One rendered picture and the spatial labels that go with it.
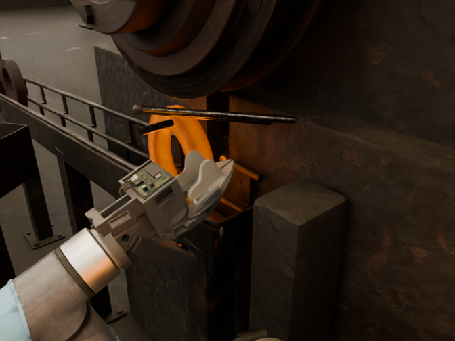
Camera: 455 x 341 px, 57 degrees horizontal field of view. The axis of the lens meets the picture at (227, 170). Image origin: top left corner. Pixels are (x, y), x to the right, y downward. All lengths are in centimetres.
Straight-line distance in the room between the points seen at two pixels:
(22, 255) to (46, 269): 135
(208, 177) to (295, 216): 15
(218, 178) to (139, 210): 12
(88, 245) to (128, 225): 5
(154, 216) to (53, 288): 14
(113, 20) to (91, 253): 27
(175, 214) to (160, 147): 22
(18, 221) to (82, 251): 159
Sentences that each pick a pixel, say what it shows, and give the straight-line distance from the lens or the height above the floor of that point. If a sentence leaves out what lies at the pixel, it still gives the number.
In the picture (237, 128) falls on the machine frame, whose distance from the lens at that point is 67.
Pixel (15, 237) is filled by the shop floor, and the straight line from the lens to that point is 201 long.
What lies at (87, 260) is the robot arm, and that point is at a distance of 53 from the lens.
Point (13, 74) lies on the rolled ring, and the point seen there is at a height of 71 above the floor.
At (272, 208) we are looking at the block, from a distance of 50.
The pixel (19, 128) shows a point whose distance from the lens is 107.
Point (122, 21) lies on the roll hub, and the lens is 51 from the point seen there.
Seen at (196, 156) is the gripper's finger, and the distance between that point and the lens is 60.
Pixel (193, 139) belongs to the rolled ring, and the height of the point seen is 82.
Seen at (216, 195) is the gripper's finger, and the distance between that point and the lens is 58.
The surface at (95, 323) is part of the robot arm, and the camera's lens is 60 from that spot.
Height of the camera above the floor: 106
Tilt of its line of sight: 27 degrees down
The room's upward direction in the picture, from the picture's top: straight up
